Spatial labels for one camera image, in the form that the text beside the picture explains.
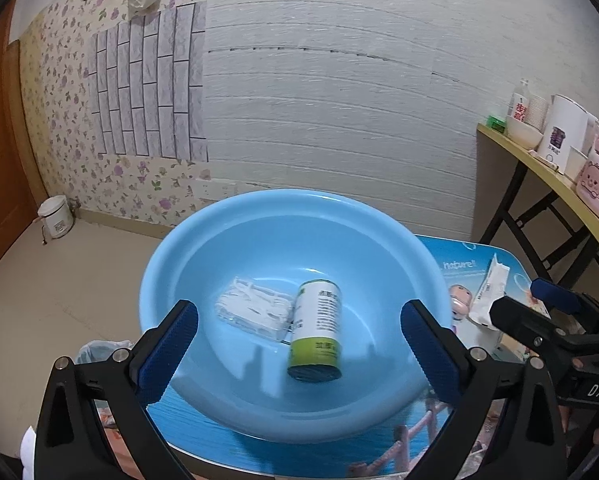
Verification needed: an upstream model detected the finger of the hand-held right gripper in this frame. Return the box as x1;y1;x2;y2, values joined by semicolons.
529;277;599;333
489;296;599;361

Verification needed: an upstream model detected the white bowl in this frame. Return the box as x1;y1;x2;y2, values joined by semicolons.
506;114;545;151

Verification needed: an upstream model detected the clear box of floss picks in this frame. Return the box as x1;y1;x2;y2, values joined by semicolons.
214;275;296;342

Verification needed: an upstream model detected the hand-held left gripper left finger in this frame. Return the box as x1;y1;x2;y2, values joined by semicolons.
34;300;200;480

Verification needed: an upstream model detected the clear plastic bag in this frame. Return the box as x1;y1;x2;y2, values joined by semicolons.
74;340;133;366

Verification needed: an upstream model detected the white bottle with red label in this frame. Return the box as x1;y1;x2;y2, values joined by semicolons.
508;79;531;120

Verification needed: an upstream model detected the white lidded bucket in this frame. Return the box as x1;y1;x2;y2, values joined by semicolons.
37;196;75;241

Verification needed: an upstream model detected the white cup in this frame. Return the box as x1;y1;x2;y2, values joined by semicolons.
564;146;591;185

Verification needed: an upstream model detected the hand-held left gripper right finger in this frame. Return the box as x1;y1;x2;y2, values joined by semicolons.
399;300;567;480

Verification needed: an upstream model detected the yellow folding table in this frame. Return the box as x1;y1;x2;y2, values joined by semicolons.
477;122;599;311

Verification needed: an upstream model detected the white electric kettle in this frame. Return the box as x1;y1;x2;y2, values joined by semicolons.
535;94;599;171

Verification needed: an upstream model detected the green and white roll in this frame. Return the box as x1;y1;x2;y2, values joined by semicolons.
287;280;343;381

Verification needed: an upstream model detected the blue plastic basin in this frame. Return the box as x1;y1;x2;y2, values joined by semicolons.
140;189;453;443

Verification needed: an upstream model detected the white tissue packet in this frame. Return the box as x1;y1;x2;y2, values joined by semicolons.
467;253;510;331

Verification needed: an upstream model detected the grey brick wall sticker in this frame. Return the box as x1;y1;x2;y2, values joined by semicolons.
87;1;210;163

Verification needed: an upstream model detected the stack of white cups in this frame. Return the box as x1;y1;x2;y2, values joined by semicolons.
527;94;551;131

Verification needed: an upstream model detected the pink and white toy figure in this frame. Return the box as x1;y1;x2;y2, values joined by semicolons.
450;285;474;322

